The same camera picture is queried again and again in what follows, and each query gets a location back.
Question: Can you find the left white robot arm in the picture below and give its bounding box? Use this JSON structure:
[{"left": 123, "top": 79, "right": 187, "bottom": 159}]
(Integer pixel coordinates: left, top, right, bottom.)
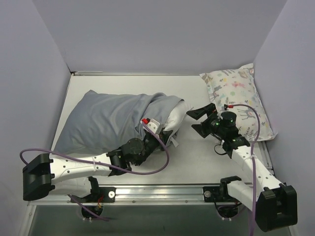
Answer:
[{"left": 22, "top": 131, "right": 172, "bottom": 202}]

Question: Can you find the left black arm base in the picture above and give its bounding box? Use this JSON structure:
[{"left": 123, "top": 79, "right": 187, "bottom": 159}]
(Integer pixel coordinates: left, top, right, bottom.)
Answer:
[{"left": 68, "top": 177, "right": 116, "bottom": 222}]

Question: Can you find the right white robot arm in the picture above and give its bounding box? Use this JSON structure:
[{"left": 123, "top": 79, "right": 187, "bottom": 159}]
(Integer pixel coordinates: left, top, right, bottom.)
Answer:
[{"left": 187, "top": 103, "right": 298, "bottom": 232}]

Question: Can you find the grey pillowcase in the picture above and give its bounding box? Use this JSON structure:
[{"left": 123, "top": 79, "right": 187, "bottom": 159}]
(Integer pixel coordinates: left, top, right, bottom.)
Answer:
[{"left": 54, "top": 90, "right": 181, "bottom": 155}]

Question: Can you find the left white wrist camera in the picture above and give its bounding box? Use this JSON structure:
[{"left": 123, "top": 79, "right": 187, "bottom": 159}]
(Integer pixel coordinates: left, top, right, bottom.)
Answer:
[{"left": 141, "top": 118, "right": 162, "bottom": 135}]

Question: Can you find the floral deer print pillow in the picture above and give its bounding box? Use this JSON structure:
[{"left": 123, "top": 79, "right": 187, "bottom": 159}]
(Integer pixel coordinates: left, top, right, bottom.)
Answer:
[{"left": 200, "top": 63, "right": 276, "bottom": 142}]

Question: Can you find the white pillow insert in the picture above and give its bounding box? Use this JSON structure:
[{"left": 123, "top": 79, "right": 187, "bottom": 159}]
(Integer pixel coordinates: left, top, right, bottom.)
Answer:
[{"left": 164, "top": 100, "right": 193, "bottom": 133}]

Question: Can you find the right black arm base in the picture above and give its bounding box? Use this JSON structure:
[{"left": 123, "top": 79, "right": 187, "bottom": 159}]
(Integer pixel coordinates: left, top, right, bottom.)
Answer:
[{"left": 203, "top": 176, "right": 245, "bottom": 221}]

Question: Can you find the aluminium mounting rail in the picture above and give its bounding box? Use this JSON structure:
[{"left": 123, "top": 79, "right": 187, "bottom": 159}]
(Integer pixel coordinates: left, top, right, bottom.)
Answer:
[{"left": 29, "top": 184, "right": 261, "bottom": 205}]

